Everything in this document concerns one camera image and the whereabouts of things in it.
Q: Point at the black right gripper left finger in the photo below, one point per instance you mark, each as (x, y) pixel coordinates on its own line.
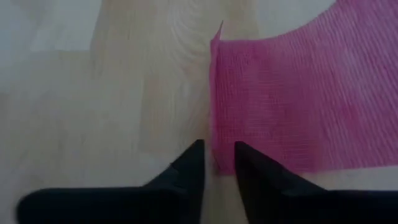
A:
(140, 205)

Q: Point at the pink elastic bandage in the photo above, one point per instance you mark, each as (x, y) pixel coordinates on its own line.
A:
(295, 102)

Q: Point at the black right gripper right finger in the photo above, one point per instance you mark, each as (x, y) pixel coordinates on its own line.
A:
(295, 205)

